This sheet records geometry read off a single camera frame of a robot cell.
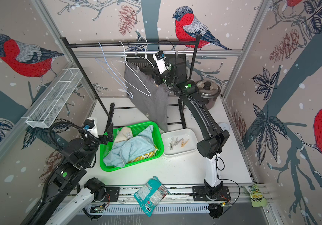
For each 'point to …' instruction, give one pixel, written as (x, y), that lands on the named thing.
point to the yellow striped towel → (151, 154)
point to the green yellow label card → (257, 198)
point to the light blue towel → (124, 151)
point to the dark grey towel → (152, 99)
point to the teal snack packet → (150, 194)
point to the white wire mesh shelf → (47, 108)
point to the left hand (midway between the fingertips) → (104, 120)
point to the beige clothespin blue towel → (177, 141)
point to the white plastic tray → (179, 142)
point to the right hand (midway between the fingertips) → (154, 67)
